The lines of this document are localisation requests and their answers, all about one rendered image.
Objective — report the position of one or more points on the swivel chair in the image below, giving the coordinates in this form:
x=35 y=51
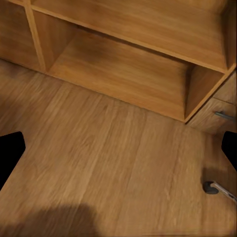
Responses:
x=212 y=187

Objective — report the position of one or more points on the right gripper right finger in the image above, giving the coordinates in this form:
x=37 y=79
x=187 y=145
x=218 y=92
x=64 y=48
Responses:
x=229 y=147

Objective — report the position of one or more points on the bookcase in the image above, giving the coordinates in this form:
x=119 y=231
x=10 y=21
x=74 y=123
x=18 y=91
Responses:
x=167 y=56
x=18 y=42

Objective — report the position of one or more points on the cabinet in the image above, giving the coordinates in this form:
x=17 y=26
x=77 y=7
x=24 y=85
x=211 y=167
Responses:
x=218 y=113

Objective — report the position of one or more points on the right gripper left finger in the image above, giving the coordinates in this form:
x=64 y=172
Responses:
x=12 y=147

